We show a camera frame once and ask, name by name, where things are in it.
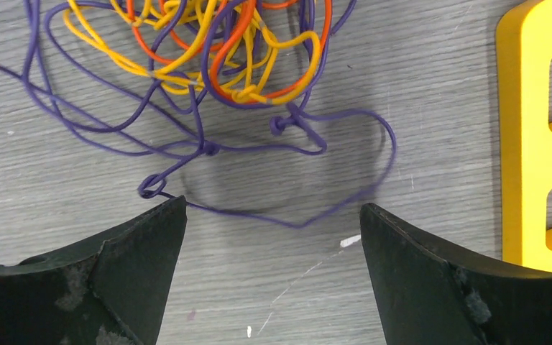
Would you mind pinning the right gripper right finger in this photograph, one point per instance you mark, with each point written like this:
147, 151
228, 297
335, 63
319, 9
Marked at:
429, 290

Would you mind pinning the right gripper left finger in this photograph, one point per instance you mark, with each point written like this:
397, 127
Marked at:
109, 288

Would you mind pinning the yellow ladder toy right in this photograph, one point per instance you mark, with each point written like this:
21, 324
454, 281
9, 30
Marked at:
523, 41

